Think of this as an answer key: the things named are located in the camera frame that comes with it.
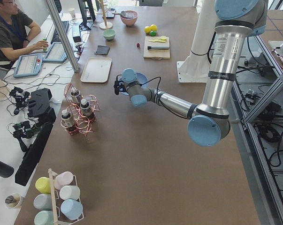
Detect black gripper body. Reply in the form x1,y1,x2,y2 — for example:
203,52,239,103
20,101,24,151
114,75,127,95

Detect mint green cup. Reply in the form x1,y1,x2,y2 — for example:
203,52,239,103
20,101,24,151
34,210,54,225

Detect blue cup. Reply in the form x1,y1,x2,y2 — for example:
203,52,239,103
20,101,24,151
61,199,83,220

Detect blue teach pendant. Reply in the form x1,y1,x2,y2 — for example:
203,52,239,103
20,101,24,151
13,53,43,78
43,42,67,63

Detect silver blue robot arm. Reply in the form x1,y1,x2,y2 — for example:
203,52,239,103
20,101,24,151
114,0,268,147

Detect lemon slices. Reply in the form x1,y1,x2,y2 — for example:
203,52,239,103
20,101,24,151
148,36,167,43

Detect black thermos bottle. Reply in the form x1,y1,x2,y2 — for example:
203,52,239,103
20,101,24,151
0,161,14,178

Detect grey folded cloth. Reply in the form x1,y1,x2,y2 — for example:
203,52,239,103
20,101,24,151
94,45,110,55

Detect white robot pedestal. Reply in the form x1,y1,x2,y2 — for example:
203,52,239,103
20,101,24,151
177,0,217,83

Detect beige tray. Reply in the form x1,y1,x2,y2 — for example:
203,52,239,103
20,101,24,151
80,57,112,83

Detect green bowl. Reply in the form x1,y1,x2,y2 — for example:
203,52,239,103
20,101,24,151
103,29,116,41

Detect pink bowl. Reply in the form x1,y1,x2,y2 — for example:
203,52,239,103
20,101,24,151
120,10,138,26

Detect pink cup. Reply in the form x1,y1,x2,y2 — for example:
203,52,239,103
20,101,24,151
54,171,73,190

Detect dark drink bottle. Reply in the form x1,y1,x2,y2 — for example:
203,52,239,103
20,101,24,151
61,109,78,135
80,98,95,122
70,87,82,105

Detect white cup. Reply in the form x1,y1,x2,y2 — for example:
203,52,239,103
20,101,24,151
59,185,81,201

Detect yellow lemon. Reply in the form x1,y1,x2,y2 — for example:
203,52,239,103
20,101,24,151
144,26,152,34
150,24,158,31

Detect seated person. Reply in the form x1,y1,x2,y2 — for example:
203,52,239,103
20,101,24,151
0,0,49,64

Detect clear ice cubes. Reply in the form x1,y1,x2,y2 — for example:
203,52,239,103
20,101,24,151
121,11,136,19

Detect blue plate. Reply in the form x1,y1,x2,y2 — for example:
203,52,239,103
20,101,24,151
119,72,149,96

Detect wooden cup tree stand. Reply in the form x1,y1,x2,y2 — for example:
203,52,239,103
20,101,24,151
97,0,113,30

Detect paper cup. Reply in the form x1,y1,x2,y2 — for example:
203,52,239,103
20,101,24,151
68,7,76,19

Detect aluminium frame post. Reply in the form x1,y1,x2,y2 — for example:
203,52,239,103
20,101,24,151
45,0,79,72

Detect black handled knife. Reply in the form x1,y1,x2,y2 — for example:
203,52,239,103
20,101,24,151
147,46,170,50

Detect black keyboard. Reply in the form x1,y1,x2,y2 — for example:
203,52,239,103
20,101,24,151
50,20,70,45

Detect copper wire bottle rack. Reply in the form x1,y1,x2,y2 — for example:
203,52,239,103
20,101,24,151
61,83,100,136

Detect green lime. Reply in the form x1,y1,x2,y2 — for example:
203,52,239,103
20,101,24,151
149,30,157,37

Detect wooden cutting board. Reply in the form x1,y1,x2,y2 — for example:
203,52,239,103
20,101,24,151
143,36,170,60

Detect grey cup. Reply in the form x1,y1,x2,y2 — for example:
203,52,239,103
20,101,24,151
33,194,52,210

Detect metal ice scoop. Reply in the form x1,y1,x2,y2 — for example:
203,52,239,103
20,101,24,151
113,11,134,18

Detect yellow cup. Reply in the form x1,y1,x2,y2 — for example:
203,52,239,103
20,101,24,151
35,177,51,194

